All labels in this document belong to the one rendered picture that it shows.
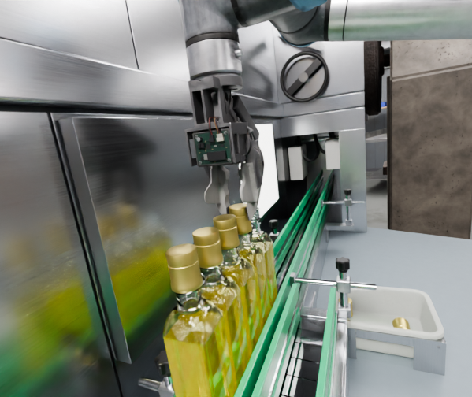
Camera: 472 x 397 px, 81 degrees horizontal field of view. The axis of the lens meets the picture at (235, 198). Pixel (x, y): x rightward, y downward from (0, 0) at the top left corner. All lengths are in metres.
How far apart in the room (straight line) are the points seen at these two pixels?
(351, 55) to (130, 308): 1.27
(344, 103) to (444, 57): 1.38
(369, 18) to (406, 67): 2.16
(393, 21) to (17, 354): 0.61
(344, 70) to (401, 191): 1.52
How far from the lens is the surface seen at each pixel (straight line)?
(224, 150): 0.37
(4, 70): 0.37
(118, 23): 0.54
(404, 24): 0.50
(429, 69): 2.62
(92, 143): 0.39
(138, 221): 0.44
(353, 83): 1.40
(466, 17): 0.51
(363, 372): 0.76
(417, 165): 2.65
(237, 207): 0.45
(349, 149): 1.39
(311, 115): 1.40
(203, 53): 0.41
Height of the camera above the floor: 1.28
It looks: 13 degrees down
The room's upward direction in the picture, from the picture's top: 7 degrees counter-clockwise
